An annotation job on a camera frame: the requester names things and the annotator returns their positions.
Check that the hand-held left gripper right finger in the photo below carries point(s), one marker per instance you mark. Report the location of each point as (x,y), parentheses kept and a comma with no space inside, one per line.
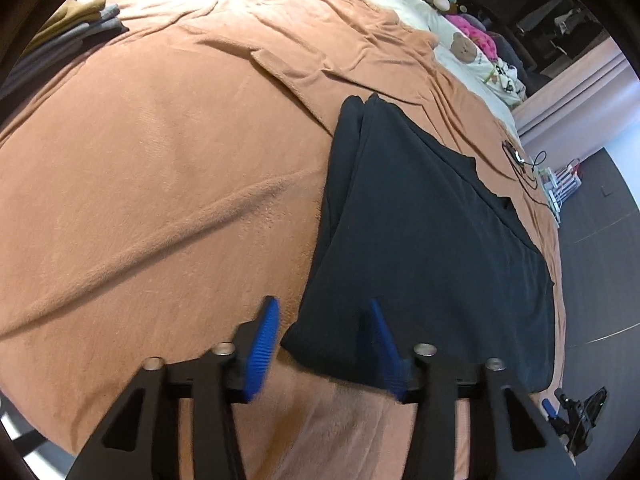
(385,355)

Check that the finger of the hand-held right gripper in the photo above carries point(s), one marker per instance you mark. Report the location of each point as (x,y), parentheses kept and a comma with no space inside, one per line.
(549,407)

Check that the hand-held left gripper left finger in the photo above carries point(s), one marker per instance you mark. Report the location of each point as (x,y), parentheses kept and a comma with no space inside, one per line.
(261,350)

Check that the black sweater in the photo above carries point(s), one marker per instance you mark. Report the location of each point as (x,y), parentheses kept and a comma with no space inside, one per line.
(425,240)

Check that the grey folded clothes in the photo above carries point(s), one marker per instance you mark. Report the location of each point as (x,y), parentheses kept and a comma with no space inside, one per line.
(60,50)

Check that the orange-brown blanket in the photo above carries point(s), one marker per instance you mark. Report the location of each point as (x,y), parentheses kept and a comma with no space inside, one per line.
(150,185)

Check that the black and white plush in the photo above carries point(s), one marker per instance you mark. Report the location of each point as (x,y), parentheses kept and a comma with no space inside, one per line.
(507,80)

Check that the pink curtain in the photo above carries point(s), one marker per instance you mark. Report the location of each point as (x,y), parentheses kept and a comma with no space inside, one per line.
(575,95)

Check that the pink fluffy blanket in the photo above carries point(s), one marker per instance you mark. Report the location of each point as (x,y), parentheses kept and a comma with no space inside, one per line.
(472,35)

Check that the cream bear-print duvet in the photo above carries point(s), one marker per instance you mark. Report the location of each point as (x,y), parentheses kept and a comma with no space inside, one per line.
(450,25)

